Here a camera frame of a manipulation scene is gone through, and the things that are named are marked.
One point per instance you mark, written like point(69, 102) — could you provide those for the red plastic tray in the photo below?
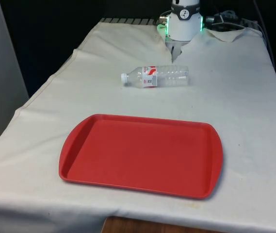
point(140, 155)

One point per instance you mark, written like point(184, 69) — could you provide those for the clear plastic bottle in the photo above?
point(171, 75)

